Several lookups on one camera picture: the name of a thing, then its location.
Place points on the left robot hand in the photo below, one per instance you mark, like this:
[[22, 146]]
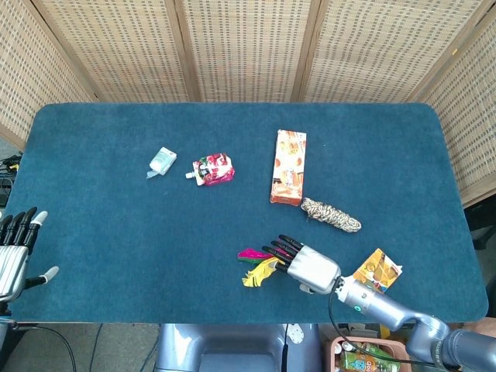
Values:
[[13, 255]]

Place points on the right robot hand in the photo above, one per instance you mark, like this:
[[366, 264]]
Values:
[[314, 267]]

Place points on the colourful feather toy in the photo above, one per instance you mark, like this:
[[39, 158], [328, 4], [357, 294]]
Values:
[[259, 267]]

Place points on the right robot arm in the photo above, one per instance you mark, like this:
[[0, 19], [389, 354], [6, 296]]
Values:
[[403, 317]]

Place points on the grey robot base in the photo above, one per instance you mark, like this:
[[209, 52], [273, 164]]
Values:
[[236, 348]]

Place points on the small orange snack packet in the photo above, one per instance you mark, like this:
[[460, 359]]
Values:
[[377, 273]]

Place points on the pink basket of bottles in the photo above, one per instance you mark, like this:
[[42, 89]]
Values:
[[364, 354]]

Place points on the orange snack box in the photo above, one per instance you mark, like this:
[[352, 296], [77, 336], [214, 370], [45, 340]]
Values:
[[289, 167]]

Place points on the blue table cloth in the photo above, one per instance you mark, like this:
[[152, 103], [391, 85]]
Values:
[[193, 232]]

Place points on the red drink pouch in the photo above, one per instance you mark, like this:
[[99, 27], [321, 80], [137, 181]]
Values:
[[213, 169]]

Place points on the woven folding screen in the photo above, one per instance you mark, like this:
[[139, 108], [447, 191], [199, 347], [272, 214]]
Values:
[[248, 50]]

